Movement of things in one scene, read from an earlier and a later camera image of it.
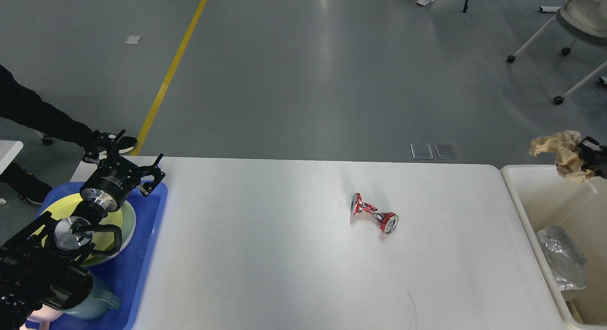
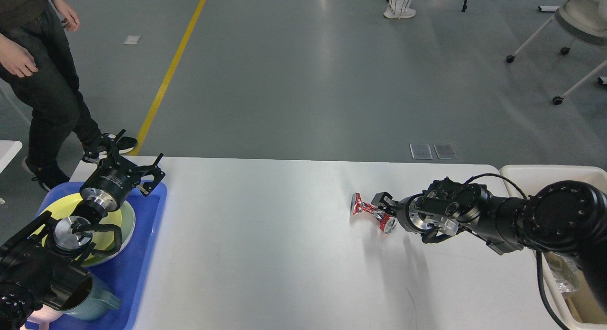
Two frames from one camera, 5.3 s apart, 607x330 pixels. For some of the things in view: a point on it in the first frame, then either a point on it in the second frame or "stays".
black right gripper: (593, 156) → (410, 220)
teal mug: (97, 304) stays
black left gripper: (107, 187) stays
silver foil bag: (566, 260) stays
